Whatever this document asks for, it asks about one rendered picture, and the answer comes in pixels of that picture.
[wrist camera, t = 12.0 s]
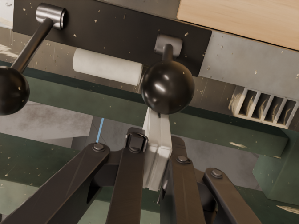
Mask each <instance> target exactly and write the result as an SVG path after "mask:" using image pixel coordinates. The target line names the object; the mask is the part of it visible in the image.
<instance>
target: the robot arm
mask: <svg viewBox="0 0 299 224"><path fill-rule="evenodd" d="M161 185H162V188H161ZM112 186H114V188H113V193H112V197H111V201H110V205H109V210H108V215H107V218H106V223H105V224H140V218H141V201H142V189H143V188H144V189H145V188H149V190H153V191H158V190H160V188H161V192H160V195H159V198H158V201H157V204H159V202H160V224H262V222H261V221H260V220H259V218H258V217H257V216H256V214H255V213H254V212H253V210H252V209H251V208H250V206H249V205H248V203H247V202H246V201H245V200H244V198H243V197H242V195H241V194H240V193H239V191H238V190H237V188H236V187H235V186H234V185H233V183H232V182H231V180H230V179H229V178H228V176H227V175H226V174H225V173H224V172H222V171H221V170H219V169H217V168H207V169H206V170H205V172H202V171H200V170H198V169H196V168H194V166H193V162H192V160H191V159H189V158H188V157H187V153H186V147H185V142H184V141H183V139H182V138H181V137H176V136H171V134H170V122H169V115H165V114H160V113H157V112H155V111H153V110H152V109H150V108H149V107H148V109H147V113H146V117H145V121H144V125H143V129H139V128H135V127H130V128H129V129H128V130H127V134H126V137H125V142H124V146H123V148H122V149H121V150H119V151H110V148H109V147H108V146H107V145H105V144H102V143H98V142H94V143H90V144H88V145H87V146H86V147H85V148H83V149H82V150H81V151H80V152H79V153H78V154H77V155H75V156H74V157H73V158H72V159H71V160H70V161H69V162H68V163H67V164H66V165H65V166H63V167H62V168H61V169H60V170H59V171H58V172H57V173H55V174H54V175H53V176H52V177H51V178H50V179H49V180H48V181H46V182H45V183H44V184H43V185H42V186H41V187H40V188H38V189H37V190H36V191H35V192H34V193H33V194H32V195H31V196H30V197H29V198H28V199H26V200H25V201H24V202H23V203H22V204H21V205H20V206H19V207H17V208H16V209H15V210H14V211H13V212H12V213H11V214H9V215H8V216H7V217H6V218H5V219H4V220H3V221H1V222H0V224H77V223H78V222H79V220H80V219H81V218H82V216H83V215H84V214H85V212H86V211H87V210H88V208H89V207H90V205H91V204H92V203H93V201H94V200H95V199H96V197H97V196H98V194H99V193H100V192H101V190H102V187H112ZM217 205H218V208H216V207H217Z"/></svg>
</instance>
